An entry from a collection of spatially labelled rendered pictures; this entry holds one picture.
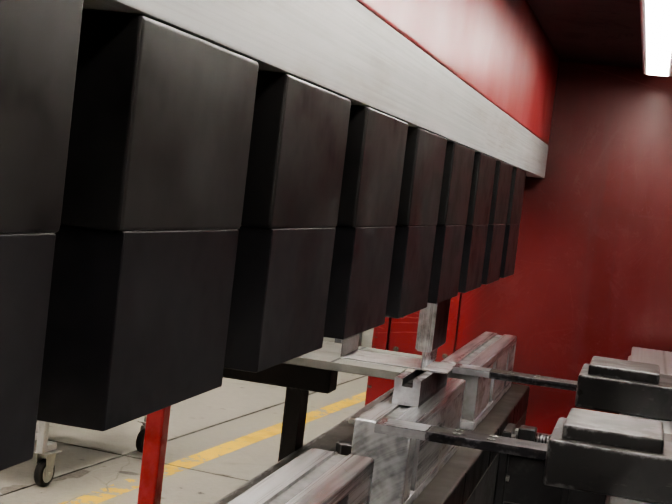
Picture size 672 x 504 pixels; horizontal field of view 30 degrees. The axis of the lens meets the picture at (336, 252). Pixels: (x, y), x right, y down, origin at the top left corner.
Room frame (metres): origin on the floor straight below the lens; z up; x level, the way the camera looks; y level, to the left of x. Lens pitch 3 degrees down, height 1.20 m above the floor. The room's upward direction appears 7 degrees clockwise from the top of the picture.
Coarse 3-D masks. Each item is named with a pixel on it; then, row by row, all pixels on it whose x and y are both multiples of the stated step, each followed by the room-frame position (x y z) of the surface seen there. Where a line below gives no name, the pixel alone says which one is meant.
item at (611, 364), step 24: (600, 360) 1.48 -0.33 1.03; (624, 360) 1.51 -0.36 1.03; (552, 384) 1.47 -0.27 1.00; (576, 384) 1.47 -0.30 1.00; (600, 384) 1.42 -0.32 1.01; (624, 384) 1.41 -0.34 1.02; (648, 384) 1.41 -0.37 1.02; (600, 408) 1.42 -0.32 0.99; (624, 408) 1.41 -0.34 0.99; (648, 408) 1.40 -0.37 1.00
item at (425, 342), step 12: (420, 312) 1.47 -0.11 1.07; (432, 312) 1.47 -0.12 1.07; (444, 312) 1.53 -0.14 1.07; (420, 324) 1.47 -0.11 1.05; (432, 324) 1.47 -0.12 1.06; (444, 324) 1.54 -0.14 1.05; (420, 336) 1.47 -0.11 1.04; (432, 336) 1.47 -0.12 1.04; (444, 336) 1.55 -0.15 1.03; (420, 348) 1.47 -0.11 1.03; (432, 348) 1.47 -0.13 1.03; (432, 360) 1.54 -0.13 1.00
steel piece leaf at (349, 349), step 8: (352, 336) 1.54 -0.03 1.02; (344, 344) 1.50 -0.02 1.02; (352, 344) 1.54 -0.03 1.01; (344, 352) 1.50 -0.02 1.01; (352, 352) 1.54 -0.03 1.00; (360, 352) 1.55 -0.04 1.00; (368, 352) 1.56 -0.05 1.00; (360, 360) 1.49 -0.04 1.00; (368, 360) 1.49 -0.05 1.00; (376, 360) 1.50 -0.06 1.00; (384, 360) 1.50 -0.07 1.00; (392, 360) 1.51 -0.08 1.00; (400, 360) 1.52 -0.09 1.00; (408, 360) 1.53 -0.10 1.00; (416, 360) 1.54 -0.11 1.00; (408, 368) 1.47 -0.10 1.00; (416, 368) 1.47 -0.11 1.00
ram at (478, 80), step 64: (128, 0) 0.47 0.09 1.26; (192, 0) 0.54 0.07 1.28; (256, 0) 0.62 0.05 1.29; (320, 0) 0.73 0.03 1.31; (384, 0) 0.89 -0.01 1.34; (448, 0) 1.13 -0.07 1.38; (512, 0) 1.57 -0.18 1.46; (320, 64) 0.74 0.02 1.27; (384, 64) 0.91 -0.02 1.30; (448, 64) 1.17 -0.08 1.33; (512, 64) 1.65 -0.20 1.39; (448, 128) 1.21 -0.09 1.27; (512, 128) 1.73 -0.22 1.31
